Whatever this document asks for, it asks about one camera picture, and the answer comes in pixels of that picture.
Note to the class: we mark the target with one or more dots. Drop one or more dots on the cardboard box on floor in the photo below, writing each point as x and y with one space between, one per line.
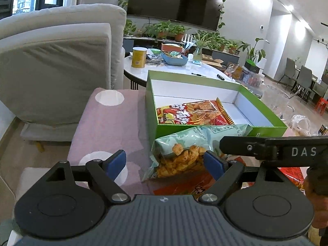
207 59

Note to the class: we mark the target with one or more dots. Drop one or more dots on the blue snack tray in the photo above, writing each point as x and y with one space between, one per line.
174 61

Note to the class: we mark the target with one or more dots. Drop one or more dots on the person's right hand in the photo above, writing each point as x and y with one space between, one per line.
320 204

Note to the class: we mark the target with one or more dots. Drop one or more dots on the beige armchair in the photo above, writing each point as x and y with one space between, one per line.
53 59

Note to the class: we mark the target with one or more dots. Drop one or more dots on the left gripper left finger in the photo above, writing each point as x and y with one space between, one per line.
103 175

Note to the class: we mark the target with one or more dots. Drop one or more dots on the wall television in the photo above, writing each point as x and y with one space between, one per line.
202 13

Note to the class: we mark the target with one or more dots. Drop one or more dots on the glass mug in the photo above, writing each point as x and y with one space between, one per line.
279 102

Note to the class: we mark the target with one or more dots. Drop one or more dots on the grey dining chair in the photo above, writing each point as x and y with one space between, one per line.
303 83

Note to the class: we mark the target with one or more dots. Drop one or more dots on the light green snack bag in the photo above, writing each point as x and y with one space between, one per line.
183 152

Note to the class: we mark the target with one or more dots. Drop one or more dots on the green cardboard box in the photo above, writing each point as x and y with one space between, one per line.
176 102

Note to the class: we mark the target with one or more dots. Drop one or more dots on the white oval coffee table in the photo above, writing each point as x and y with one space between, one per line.
138 76

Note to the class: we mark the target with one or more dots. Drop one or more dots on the drink can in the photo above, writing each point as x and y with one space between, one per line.
323 131

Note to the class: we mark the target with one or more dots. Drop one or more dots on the yellow red snack bag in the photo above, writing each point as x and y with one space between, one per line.
204 112

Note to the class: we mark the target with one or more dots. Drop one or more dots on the clear plastic bag of food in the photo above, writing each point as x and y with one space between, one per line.
302 126

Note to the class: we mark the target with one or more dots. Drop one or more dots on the tall potted leafy plant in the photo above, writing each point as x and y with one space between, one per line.
253 55

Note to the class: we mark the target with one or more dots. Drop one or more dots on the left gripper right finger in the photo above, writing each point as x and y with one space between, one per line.
226 176

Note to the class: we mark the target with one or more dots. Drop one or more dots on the yellow canister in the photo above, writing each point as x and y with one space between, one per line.
139 57

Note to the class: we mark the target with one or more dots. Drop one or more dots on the glass vase with plant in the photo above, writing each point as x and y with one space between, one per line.
200 42

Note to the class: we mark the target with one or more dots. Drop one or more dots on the pink dotted tablecloth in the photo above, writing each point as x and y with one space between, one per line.
114 120

